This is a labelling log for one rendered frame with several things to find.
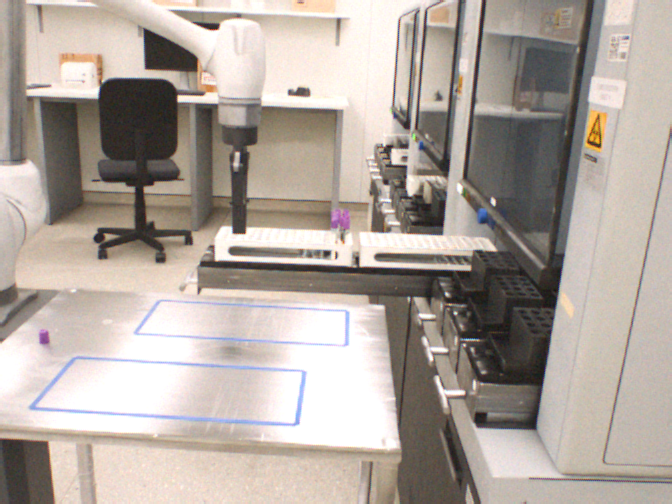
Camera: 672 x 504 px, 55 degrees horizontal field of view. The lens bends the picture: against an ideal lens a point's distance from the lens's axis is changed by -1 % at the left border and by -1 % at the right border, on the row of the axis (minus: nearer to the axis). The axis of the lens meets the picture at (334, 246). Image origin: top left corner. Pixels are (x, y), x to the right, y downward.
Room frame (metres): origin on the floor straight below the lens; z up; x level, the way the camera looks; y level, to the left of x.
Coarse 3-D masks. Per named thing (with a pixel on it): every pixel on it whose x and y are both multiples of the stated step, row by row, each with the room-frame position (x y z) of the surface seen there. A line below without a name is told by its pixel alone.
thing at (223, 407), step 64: (64, 320) 0.97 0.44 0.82; (128, 320) 0.99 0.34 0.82; (192, 320) 1.00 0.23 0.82; (256, 320) 1.01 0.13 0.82; (320, 320) 1.03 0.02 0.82; (384, 320) 1.04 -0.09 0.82; (0, 384) 0.76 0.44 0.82; (64, 384) 0.77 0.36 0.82; (128, 384) 0.78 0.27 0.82; (192, 384) 0.79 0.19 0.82; (256, 384) 0.80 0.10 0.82; (320, 384) 0.81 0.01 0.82; (384, 384) 0.82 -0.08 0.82; (192, 448) 0.67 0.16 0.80; (256, 448) 0.66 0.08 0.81; (320, 448) 0.66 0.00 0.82; (384, 448) 0.66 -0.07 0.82
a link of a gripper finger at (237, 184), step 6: (240, 168) 1.31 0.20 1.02; (234, 174) 1.32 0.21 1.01; (240, 174) 1.32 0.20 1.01; (234, 180) 1.32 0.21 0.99; (240, 180) 1.32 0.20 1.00; (234, 186) 1.33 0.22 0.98; (240, 186) 1.33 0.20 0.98; (234, 192) 1.33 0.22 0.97; (240, 192) 1.33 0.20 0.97; (234, 198) 1.33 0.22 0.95; (240, 198) 1.33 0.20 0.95
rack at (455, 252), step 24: (360, 240) 1.37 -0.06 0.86; (384, 240) 1.38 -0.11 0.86; (408, 240) 1.39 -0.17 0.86; (432, 240) 1.40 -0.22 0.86; (456, 240) 1.41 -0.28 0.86; (480, 240) 1.42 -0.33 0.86; (360, 264) 1.33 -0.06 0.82; (384, 264) 1.33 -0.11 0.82; (408, 264) 1.33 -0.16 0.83; (432, 264) 1.33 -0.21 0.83; (456, 264) 1.34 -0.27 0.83
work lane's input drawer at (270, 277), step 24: (216, 264) 1.31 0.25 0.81; (240, 264) 1.32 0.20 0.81; (264, 264) 1.32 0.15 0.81; (288, 264) 1.32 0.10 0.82; (312, 264) 1.32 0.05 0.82; (216, 288) 1.30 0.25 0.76; (240, 288) 1.30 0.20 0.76; (264, 288) 1.31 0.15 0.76; (288, 288) 1.31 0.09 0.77; (312, 288) 1.31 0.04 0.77; (336, 288) 1.31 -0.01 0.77; (360, 288) 1.31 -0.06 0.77; (384, 288) 1.31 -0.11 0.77; (408, 288) 1.31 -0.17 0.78
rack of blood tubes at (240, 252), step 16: (224, 240) 1.32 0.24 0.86; (240, 240) 1.32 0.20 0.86; (256, 240) 1.33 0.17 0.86; (272, 240) 1.33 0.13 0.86; (288, 240) 1.34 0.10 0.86; (304, 240) 1.34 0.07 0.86; (320, 240) 1.35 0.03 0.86; (224, 256) 1.32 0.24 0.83; (240, 256) 1.32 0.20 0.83; (256, 256) 1.39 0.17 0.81; (272, 256) 1.39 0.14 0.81; (288, 256) 1.40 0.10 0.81; (304, 256) 1.34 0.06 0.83; (320, 256) 1.35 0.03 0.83
